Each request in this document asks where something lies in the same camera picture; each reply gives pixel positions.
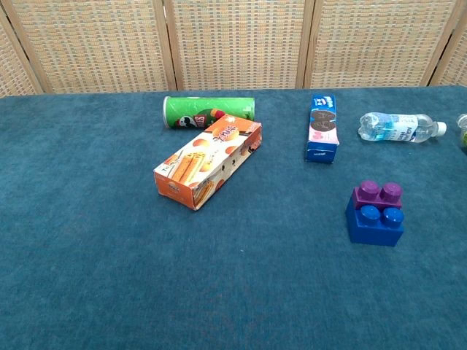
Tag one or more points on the purple building block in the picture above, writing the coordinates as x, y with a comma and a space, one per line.
379, 195

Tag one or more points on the blue building block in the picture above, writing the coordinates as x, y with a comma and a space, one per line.
376, 228

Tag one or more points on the orange snack box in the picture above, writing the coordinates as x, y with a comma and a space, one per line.
204, 160

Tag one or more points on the green Pringles can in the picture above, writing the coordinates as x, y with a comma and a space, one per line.
189, 109

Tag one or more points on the blue Oreo cookie box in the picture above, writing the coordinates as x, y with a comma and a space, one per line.
323, 125

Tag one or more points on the woven folding screen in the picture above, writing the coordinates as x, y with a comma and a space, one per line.
233, 43

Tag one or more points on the teal table cloth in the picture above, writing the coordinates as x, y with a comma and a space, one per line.
109, 255

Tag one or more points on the clear plastic water bottle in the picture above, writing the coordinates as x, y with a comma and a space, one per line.
397, 127

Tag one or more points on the clear bottle with green contents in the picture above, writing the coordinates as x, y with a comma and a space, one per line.
462, 127

